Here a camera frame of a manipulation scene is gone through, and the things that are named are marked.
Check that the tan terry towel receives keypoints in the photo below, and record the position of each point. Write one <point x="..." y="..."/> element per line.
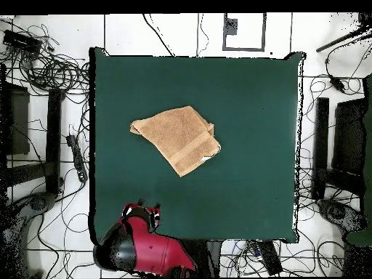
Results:
<point x="180" y="136"/>

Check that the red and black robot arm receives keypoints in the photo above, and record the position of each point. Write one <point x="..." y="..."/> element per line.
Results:
<point x="157" y="250"/>

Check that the dark flat panel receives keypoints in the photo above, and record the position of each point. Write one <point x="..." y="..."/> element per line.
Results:
<point x="348" y="136"/>
<point x="17" y="122"/>

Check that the black flat box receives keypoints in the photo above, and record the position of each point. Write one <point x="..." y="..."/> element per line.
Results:
<point x="21" y="42"/>

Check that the black power strip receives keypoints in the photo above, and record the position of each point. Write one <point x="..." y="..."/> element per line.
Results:
<point x="78" y="159"/>
<point x="270" y="258"/>

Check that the dark green table cloth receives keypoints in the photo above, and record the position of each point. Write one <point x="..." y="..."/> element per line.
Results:
<point x="130" y="116"/>

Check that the black stand bar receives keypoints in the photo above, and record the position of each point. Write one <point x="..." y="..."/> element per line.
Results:
<point x="53" y="130"/>
<point x="321" y="130"/>

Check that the black power adapter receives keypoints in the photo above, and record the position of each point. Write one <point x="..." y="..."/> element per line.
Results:
<point x="337" y="83"/>

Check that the black slanted rod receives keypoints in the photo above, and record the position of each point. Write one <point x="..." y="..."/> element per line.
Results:
<point x="340" y="39"/>

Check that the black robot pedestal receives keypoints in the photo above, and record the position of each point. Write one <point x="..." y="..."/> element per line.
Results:
<point x="210" y="258"/>

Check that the grey square frame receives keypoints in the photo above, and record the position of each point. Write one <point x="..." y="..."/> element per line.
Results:
<point x="244" y="49"/>

